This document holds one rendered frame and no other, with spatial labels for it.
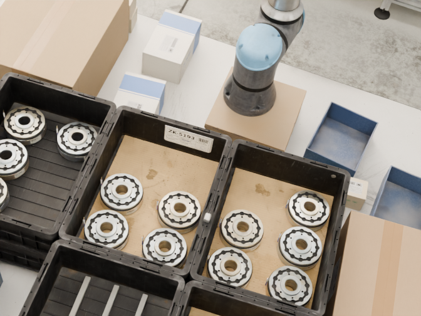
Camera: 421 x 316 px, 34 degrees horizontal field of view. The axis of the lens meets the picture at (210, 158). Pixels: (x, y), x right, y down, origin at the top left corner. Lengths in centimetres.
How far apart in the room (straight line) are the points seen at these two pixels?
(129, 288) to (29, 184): 37
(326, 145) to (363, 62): 133
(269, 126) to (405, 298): 61
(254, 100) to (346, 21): 164
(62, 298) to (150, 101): 63
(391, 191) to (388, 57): 146
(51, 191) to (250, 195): 49
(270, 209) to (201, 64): 63
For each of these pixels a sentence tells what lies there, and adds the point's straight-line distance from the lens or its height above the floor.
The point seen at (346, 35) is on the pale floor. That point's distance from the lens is 343.
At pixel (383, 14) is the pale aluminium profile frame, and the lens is 359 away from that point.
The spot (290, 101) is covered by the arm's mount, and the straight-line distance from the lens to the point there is 202.
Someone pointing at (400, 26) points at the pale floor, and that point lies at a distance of 358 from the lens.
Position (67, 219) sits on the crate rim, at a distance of 157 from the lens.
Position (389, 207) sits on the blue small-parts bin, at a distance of 199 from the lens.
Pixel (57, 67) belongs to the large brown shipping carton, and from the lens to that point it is 188.
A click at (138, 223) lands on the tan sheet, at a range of 168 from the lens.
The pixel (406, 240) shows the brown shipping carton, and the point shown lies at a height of 86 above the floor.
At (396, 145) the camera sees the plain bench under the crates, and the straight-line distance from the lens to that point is 213.
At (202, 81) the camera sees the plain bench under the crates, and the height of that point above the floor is 70.
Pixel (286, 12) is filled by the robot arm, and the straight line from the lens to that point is 189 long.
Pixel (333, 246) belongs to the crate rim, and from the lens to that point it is 162.
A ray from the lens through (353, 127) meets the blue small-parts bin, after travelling 211.
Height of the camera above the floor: 229
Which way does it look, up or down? 54 degrees down
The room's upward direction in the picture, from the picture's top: 11 degrees clockwise
